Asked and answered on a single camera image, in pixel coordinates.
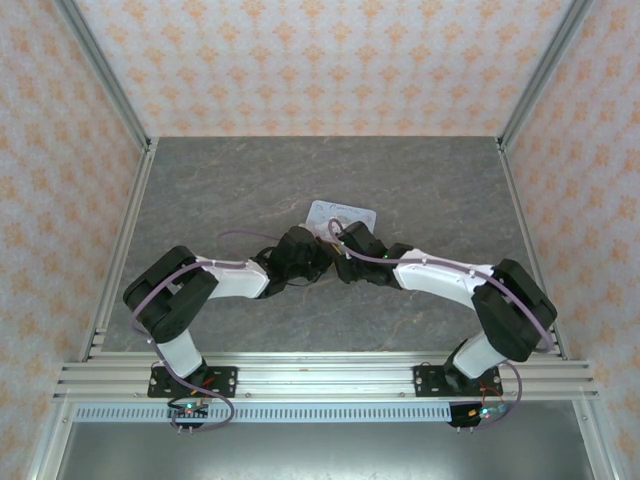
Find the grey metal shelf panel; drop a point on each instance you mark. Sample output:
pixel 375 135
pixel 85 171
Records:
pixel 320 452

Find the aluminium frame post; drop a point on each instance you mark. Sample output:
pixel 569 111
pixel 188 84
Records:
pixel 102 70
pixel 542 70

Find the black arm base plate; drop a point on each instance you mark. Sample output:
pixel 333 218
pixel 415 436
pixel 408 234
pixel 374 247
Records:
pixel 222 382
pixel 427 381

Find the aluminium side frame rail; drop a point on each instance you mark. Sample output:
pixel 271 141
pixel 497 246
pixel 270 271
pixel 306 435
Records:
pixel 125 240
pixel 532 240

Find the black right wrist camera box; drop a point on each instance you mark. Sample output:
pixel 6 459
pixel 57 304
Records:
pixel 364 239

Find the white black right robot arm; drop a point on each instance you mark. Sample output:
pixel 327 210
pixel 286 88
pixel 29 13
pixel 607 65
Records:
pixel 435 280

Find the aluminium lower frame bar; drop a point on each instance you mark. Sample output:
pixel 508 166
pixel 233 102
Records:
pixel 47 445
pixel 595 445

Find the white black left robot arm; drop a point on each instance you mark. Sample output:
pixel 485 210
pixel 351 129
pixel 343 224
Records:
pixel 235 280

